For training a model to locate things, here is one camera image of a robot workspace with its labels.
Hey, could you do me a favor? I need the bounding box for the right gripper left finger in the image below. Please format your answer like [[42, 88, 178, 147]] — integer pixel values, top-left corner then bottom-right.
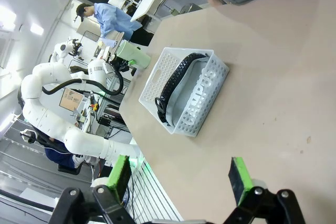
[[48, 155, 137, 224]]

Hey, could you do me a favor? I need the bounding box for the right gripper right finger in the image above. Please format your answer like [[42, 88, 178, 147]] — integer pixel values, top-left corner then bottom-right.
[[223, 157, 307, 224]]

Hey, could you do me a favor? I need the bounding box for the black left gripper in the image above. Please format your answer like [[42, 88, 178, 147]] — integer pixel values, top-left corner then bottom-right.
[[109, 53, 137, 71]]

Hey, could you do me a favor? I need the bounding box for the pale green plastic cup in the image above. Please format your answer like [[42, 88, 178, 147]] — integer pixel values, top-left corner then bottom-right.
[[116, 40, 152, 69]]

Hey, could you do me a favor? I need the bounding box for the white perforated plastic basket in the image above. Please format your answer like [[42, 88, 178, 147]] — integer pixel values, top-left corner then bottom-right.
[[138, 47, 230, 137]]

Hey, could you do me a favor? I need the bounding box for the person in blue shirt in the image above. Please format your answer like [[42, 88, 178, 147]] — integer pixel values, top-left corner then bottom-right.
[[74, 2, 144, 41]]

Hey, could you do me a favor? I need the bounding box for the seated person in navy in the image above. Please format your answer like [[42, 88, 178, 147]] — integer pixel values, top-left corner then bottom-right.
[[43, 140, 85, 169]]

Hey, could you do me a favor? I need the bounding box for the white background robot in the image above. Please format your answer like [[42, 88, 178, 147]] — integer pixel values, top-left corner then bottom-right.
[[48, 37, 85, 63]]

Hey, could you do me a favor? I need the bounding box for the computer monitor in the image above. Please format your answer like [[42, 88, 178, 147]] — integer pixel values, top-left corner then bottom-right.
[[59, 87, 85, 112]]

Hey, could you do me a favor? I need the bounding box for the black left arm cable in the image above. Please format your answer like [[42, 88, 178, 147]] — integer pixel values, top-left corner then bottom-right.
[[41, 70, 124, 96]]

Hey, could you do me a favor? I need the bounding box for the black braided strap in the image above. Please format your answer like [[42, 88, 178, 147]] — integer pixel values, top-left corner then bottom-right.
[[154, 52, 211, 123]]

